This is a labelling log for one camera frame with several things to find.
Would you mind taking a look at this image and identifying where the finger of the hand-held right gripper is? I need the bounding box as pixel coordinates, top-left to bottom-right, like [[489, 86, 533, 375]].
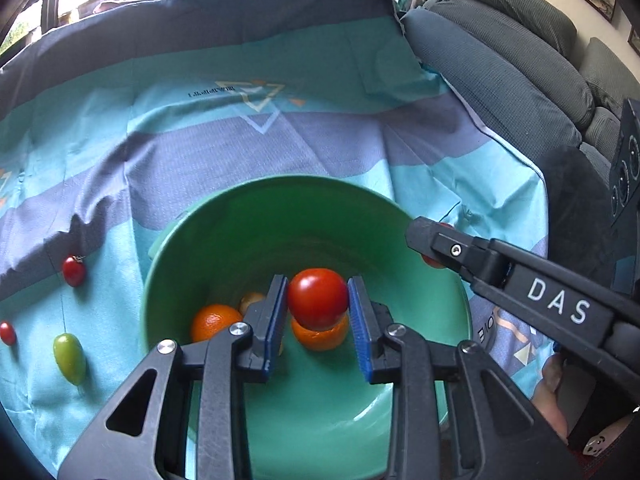
[[405, 216, 514, 302]]

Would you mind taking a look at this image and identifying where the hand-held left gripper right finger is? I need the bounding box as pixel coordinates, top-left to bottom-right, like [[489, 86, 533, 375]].
[[347, 275, 583, 480]]

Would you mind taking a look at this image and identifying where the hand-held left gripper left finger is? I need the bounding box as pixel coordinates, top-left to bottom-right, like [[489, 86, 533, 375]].
[[57, 274, 290, 480]]

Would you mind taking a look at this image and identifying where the beige longan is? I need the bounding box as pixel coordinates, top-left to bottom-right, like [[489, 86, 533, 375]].
[[239, 292, 267, 317]]

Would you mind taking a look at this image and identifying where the smooth orange mandarin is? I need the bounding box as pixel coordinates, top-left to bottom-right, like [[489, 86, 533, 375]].
[[291, 312, 350, 352]]

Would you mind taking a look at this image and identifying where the large red tomato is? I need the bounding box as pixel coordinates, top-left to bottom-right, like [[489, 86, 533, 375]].
[[286, 268, 349, 332]]

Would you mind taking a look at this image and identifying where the large dimpled mandarin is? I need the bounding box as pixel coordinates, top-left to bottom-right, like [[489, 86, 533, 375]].
[[190, 304, 244, 345]]

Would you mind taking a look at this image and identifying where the green plastic bowl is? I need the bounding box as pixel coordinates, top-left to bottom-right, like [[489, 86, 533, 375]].
[[141, 174, 473, 480]]

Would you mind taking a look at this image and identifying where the person's right hand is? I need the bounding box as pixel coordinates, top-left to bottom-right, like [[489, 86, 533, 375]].
[[531, 353, 570, 443]]

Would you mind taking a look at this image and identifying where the grey sofa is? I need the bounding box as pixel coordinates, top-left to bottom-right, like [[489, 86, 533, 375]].
[[402, 0, 640, 211]]

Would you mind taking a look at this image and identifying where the turquoise printed blanket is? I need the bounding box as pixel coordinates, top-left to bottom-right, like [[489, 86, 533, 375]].
[[0, 0, 551, 480]]

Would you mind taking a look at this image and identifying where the green tomato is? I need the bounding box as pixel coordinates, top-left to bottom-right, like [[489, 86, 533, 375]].
[[53, 332, 87, 387]]

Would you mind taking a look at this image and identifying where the small red cherry tomato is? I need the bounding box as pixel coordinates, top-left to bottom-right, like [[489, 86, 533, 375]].
[[62, 255, 87, 288]]

